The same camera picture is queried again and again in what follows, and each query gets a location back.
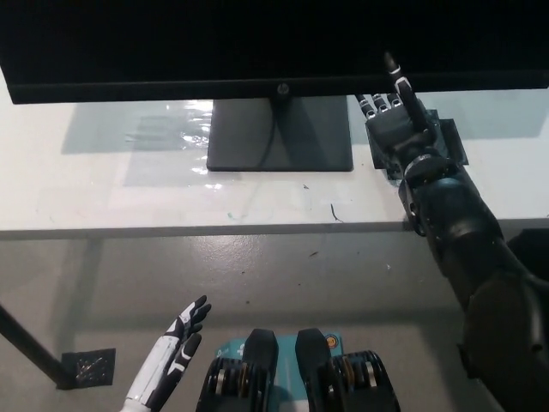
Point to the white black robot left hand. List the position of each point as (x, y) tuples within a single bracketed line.
[(171, 352)]

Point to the black HP computer monitor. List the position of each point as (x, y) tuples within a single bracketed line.
[(214, 38)]

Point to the black metal table leg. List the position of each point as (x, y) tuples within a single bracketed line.
[(34, 347)]

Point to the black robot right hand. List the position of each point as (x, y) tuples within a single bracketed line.
[(394, 129)]

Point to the clear plastic film sheet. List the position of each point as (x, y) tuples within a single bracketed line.
[(150, 129)]

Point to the black floor tape patch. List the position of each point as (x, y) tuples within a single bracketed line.
[(89, 365)]

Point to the black bulky object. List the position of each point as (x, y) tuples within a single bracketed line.
[(532, 242)]

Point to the black tape patch on desk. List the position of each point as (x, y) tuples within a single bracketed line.
[(450, 137)]

